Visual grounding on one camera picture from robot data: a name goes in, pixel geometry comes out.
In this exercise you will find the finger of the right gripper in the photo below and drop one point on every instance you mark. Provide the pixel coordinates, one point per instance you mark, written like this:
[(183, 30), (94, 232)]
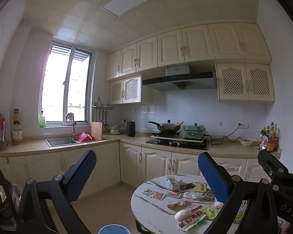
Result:
[(271, 163)]

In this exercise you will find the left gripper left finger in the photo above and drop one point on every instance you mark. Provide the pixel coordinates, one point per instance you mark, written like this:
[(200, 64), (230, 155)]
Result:
[(34, 215)]

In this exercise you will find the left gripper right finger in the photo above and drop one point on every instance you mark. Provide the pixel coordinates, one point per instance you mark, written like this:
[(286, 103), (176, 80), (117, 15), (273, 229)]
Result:
[(260, 215)]

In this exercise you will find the light green packet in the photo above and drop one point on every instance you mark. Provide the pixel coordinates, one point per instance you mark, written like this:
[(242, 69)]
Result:
[(210, 212)]

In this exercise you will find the green gold food bag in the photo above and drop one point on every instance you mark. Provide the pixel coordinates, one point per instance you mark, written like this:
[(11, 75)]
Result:
[(208, 195)]

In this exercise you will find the large red white wrapper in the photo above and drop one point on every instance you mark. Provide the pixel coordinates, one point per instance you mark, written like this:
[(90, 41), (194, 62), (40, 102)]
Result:
[(191, 221)]

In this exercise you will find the red white small sachet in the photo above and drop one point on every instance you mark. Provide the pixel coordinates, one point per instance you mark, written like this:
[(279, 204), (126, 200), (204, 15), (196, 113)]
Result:
[(194, 207)]

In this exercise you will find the yellow soup packet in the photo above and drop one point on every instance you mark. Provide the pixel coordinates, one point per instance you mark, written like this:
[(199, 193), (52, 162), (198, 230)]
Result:
[(200, 187)]

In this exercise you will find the white steamed bun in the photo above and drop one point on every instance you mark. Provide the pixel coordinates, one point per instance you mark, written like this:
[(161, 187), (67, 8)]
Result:
[(182, 214)]

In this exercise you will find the small yellow silver sachet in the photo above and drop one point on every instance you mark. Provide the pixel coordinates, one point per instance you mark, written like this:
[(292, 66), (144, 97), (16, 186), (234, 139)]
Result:
[(147, 192)]

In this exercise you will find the large ginger root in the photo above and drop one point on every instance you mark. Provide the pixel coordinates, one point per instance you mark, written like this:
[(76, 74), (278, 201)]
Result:
[(173, 205)]

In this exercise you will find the red checkered sachet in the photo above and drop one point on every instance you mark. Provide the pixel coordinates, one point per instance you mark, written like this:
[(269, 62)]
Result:
[(158, 195), (173, 194)]

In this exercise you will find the milk carton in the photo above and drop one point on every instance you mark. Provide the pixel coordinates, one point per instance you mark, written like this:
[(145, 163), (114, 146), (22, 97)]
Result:
[(173, 184)]

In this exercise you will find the clear plastic wrap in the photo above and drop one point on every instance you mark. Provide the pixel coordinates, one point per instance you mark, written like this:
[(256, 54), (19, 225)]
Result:
[(193, 195)]

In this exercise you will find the black snack wrapper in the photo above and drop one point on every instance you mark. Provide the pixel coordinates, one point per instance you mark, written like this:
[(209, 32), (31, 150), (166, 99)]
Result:
[(187, 186)]

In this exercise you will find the blue trash bucket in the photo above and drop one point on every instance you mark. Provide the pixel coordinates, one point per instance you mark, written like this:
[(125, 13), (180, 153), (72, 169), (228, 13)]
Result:
[(114, 229)]

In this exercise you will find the lower kitchen cabinets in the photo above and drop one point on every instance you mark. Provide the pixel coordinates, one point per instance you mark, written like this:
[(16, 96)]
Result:
[(118, 161)]

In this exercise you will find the kitchen window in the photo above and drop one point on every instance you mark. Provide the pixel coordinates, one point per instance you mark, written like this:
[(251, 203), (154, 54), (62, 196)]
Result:
[(65, 85)]

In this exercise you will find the condiment bottles group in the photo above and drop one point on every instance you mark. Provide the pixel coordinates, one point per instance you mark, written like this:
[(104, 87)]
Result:
[(269, 137)]

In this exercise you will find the white bowl on counter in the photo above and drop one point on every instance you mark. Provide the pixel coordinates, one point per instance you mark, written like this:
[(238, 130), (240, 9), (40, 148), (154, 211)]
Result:
[(247, 142)]

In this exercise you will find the pink white plastic bag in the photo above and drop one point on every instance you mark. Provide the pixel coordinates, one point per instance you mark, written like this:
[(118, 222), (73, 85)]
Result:
[(218, 205)]

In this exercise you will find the steel sink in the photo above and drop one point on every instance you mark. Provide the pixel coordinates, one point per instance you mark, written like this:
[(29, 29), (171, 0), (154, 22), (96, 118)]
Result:
[(62, 141)]

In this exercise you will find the red dish rack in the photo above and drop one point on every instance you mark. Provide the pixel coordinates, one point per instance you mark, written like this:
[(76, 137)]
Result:
[(84, 137)]

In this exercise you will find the large jar bottle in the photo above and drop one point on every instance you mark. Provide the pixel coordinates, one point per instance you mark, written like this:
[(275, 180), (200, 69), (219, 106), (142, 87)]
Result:
[(16, 132)]

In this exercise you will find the green dish soap bottle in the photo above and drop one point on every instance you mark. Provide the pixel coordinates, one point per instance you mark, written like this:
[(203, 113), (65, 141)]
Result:
[(41, 120)]

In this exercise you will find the wooden cutting board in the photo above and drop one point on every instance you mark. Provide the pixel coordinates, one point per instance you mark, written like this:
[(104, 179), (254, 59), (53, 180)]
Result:
[(97, 130)]

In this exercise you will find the sink faucet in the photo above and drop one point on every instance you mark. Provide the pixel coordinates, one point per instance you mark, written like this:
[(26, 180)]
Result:
[(69, 120)]

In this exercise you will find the stacked white dishes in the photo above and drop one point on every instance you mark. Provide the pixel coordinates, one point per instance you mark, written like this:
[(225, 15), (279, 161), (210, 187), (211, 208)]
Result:
[(114, 130)]

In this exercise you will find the hanging utensil rack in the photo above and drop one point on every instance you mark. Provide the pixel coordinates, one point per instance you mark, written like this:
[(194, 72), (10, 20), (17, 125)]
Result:
[(100, 112)]

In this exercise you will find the round white marble table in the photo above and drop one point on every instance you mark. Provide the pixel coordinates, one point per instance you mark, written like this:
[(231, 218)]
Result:
[(153, 214)]

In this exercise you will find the green electric cooker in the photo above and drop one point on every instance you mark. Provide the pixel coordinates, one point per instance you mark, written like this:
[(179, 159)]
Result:
[(194, 132)]

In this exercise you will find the black gas stove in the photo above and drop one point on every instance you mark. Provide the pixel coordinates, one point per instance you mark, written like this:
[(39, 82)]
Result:
[(175, 140)]

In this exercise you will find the black kettle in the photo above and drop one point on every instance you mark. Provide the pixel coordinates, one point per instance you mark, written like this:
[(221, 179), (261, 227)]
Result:
[(130, 129)]

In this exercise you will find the black wok with lid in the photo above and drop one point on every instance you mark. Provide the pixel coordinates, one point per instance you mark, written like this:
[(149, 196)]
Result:
[(168, 126)]

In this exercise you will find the wall power outlet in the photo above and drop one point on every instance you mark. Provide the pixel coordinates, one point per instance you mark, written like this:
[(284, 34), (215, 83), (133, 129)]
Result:
[(243, 125)]

